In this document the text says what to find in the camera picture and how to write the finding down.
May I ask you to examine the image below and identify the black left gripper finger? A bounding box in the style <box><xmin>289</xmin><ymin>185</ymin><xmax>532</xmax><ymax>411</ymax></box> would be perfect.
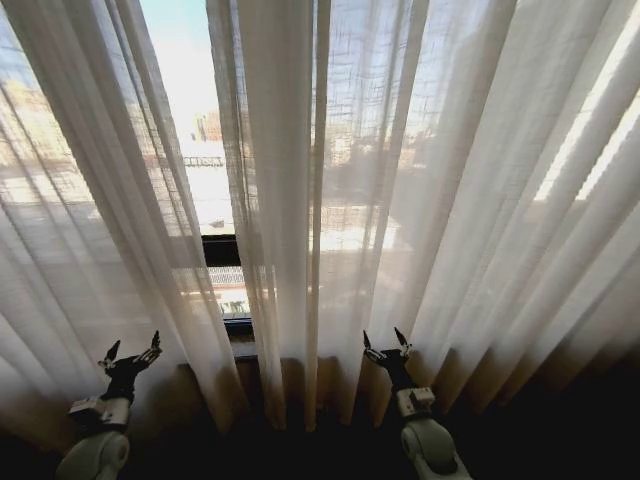
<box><xmin>97</xmin><ymin>339</ymin><xmax>122</xmax><ymax>371</ymax></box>
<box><xmin>135</xmin><ymin>329</ymin><xmax>164</xmax><ymax>364</ymax></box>

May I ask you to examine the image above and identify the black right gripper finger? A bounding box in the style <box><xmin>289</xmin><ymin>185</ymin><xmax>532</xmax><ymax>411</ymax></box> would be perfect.
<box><xmin>362</xmin><ymin>329</ymin><xmax>385</xmax><ymax>363</ymax></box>
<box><xmin>393</xmin><ymin>326</ymin><xmax>414</xmax><ymax>360</ymax></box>

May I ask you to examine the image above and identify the sheer white curtain panel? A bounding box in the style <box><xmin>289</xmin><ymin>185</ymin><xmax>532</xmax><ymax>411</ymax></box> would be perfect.
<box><xmin>204</xmin><ymin>0</ymin><xmax>640</xmax><ymax>434</ymax></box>
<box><xmin>0</xmin><ymin>0</ymin><xmax>251</xmax><ymax>454</ymax></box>

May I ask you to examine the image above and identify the dark window frame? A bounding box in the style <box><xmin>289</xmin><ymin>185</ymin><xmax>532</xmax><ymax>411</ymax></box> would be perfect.
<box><xmin>200</xmin><ymin>232</ymin><xmax>257</xmax><ymax>359</ymax></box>

